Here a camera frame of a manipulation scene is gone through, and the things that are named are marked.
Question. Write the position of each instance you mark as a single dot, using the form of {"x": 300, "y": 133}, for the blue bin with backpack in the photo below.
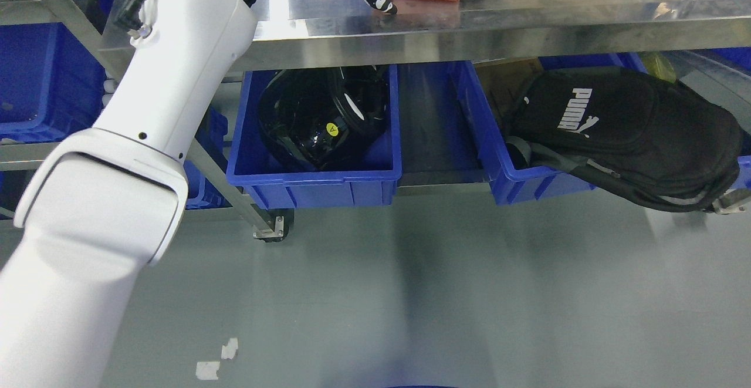
{"x": 479, "y": 89}

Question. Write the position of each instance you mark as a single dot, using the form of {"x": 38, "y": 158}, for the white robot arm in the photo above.
{"x": 107, "y": 200}

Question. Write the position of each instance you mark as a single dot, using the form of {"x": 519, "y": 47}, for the stainless steel table cart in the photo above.
{"x": 486, "y": 34}

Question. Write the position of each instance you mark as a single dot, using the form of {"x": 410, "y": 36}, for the black glossy helmet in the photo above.
{"x": 324, "y": 119}

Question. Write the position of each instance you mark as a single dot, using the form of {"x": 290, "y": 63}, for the black Puma backpack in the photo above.
{"x": 655, "y": 143}

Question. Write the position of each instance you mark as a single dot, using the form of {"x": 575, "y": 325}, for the blue bin far left upper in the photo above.
{"x": 51, "y": 86}

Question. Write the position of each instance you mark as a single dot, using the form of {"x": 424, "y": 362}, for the blue bin with helmet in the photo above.
{"x": 371, "y": 181}

